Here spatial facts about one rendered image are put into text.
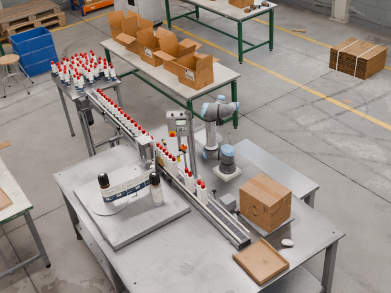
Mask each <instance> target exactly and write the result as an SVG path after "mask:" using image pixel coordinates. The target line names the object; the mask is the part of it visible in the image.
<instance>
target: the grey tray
mask: <svg viewBox="0 0 391 293"><path fill-rule="evenodd" d="M193 132H194V140H195V143H196V144H197V145H199V146H200V147H201V148H203V146H204V145H205V143H206V132H205V124H203V125H202V126H199V127H197V128H195V129H194V130H193ZM221 141H222V136H221V135H219V134H218V133H217V132H216V143H219V142H221Z"/></svg>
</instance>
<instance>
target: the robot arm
mask: <svg viewBox="0 0 391 293"><path fill-rule="evenodd" d="M239 109H240V103H238V102H225V96H223V95H218V96H217V99H216V102H215V103H209V102H208V103H204V104H203V106H202V110H201V117H203V119H204V121H205V132H206V143H205V145H204V146H203V148H202V155H203V157H204V159H208V160H221V163H220V165H219V171H220V172H221V173H222V174H233V173H234V172H235V171H236V164H235V162H234V154H235V152H234V148H233V147H232V146H231V145H228V144H225V145H222V146H218V144H217V143H216V130H218V131H219V127H218V126H219V125H220V126H221V125H223V124H222V121H224V120H223V118H226V117H229V116H231V115H232V114H233V113H234V111H239Z"/></svg>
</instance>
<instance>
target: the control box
mask: <svg viewBox="0 0 391 293"><path fill-rule="evenodd" d="M185 111H186V110H180V111H170V112H167V114H166V121H167V126H168V134H169V137H171V136H170V134H171V133H174V134H175V136H174V137H185V136H189V128H188V121H187V116H186V115H184V112H185ZM181 112H182V113H183V116H180V113H181ZM171 113H173V114H174V116H173V117H172V116H171ZM176 119H186V124H187V125H179V126H177V125H176ZM184 126H187V130H186V131H176V127H184Z"/></svg>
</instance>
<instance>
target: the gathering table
mask: <svg viewBox="0 0 391 293"><path fill-rule="evenodd" d="M50 75H51V78H52V80H53V81H54V83H55V84H56V86H57V89H58V92H59V96H60V99H61V102H62V106H63V110H64V112H65V116H66V119H67V123H68V125H69V129H70V133H71V136H72V137H74V136H75V134H74V130H73V126H72V123H71V120H70V116H69V112H68V110H67V106H66V102H65V99H64V96H63V92H64V93H65V94H66V95H67V96H68V97H69V98H70V99H71V100H72V101H73V102H74V104H75V107H76V110H77V114H78V111H80V105H79V102H78V99H79V98H81V97H83V96H85V95H87V93H86V91H87V92H88V93H92V92H93V90H92V89H94V90H95V91H96V92H97V88H99V89H100V90H102V92H103V91H104V90H107V89H110V88H112V87H115V89H116V94H117V98H118V103H119V107H121V110H123V112H124V108H123V102H122V97H121V94H120V88H119V85H120V84H122V81H121V78H120V77H119V76H118V75H117V74H116V79H117V81H116V82H113V81H112V79H111V77H110V80H111V81H110V82H106V78H105V77H101V78H100V80H101V81H94V84H95V85H90V83H89V84H88V83H87V81H85V80H84V83H85V86H86V89H85V90H84V93H80V91H76V88H75V85H74V81H73V80H72V77H71V74H70V79H71V86H70V87H67V86H66V84H65V85H62V83H61V80H60V78H59V77H54V73H50ZM62 91H63V92H62ZM78 117H79V115H78ZM79 121H80V125H81V129H82V132H83V135H84V139H85V142H86V146H87V150H88V154H89V156H90V157H92V156H93V154H92V151H91V147H90V143H89V140H88V137H87V133H86V128H85V126H84V124H83V121H82V119H81V118H80V117H79ZM90 157H89V158H90Z"/></svg>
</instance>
